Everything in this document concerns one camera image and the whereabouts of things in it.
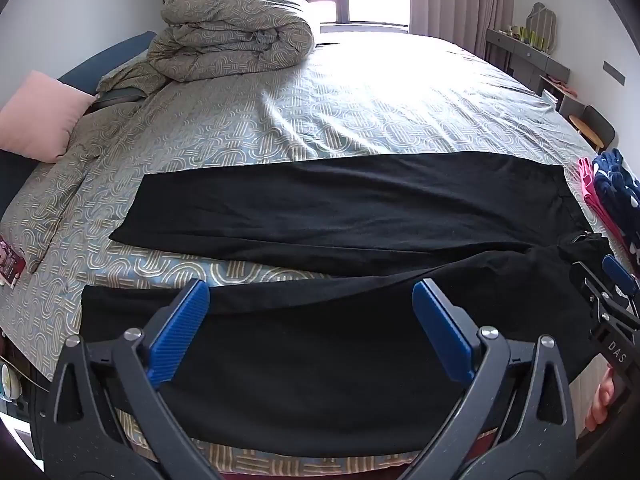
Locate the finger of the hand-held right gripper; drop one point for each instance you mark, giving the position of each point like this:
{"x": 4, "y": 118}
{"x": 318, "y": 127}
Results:
{"x": 620, "y": 275}
{"x": 592, "y": 292}

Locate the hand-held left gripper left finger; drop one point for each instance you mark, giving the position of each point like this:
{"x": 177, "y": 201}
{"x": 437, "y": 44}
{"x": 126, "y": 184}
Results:
{"x": 175, "y": 330}

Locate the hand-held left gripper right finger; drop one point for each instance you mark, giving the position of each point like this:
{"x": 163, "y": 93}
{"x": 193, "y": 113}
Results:
{"x": 445, "y": 330}

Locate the black pants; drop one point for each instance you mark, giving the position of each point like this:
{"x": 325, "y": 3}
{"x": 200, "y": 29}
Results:
{"x": 325, "y": 210}

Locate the person's right hand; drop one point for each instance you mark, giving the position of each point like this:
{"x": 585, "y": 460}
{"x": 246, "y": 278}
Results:
{"x": 602, "y": 402}

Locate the pink garment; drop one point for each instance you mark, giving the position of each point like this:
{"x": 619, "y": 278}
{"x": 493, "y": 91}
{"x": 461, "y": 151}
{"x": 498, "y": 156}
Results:
{"x": 595, "y": 195}

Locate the chair with wooden seat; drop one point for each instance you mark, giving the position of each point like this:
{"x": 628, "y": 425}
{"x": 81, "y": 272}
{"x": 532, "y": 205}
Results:
{"x": 592, "y": 127}

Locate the white round clock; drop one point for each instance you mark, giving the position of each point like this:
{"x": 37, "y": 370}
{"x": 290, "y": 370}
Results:
{"x": 7, "y": 382}

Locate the red packet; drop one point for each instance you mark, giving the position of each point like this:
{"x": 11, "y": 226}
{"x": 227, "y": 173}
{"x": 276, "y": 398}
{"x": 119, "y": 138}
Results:
{"x": 10, "y": 260}

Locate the grey dressing desk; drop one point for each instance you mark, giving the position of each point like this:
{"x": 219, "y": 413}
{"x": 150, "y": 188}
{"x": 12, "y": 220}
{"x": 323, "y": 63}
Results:
{"x": 525, "y": 60}

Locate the dark pillow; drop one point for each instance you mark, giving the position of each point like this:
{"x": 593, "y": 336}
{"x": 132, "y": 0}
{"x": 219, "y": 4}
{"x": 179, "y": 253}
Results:
{"x": 120, "y": 100}

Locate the bed with patterned sheet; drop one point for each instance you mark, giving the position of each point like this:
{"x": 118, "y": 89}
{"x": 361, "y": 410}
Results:
{"x": 350, "y": 105}

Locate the pink pillow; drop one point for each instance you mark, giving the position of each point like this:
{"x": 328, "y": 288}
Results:
{"x": 42, "y": 115}

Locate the yellow-green bottles on desk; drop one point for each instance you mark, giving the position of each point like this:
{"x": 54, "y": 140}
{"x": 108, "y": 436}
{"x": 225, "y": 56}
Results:
{"x": 530, "y": 36}

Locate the wavy-edged mirror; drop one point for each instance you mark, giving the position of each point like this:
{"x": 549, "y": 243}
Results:
{"x": 542, "y": 25}

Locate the blue headboard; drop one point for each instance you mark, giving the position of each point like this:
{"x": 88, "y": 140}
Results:
{"x": 100, "y": 60}

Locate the folded patterned duvet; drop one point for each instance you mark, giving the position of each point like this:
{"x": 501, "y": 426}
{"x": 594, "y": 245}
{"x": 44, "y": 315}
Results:
{"x": 235, "y": 35}

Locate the dark wall plate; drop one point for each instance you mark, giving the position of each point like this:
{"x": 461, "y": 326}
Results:
{"x": 615, "y": 73}

